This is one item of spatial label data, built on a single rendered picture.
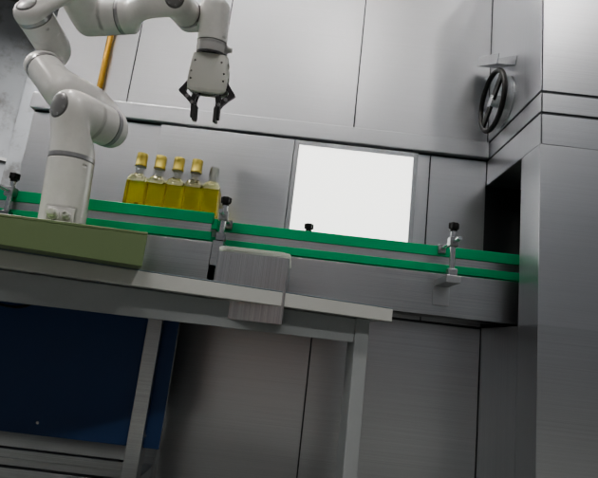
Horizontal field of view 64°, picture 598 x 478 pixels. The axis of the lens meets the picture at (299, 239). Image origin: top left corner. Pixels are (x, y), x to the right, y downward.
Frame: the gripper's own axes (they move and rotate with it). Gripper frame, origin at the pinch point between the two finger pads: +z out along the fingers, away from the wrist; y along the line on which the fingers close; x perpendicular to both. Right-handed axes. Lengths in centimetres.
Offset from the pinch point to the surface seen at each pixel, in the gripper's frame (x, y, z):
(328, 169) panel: -42, -35, 7
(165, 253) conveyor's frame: -5.0, 8.3, 37.5
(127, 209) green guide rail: -9.7, 21.4, 26.7
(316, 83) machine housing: -53, -27, -25
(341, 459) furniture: 11, -44, 81
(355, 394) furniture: 8, -46, 65
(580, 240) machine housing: -2, -101, 22
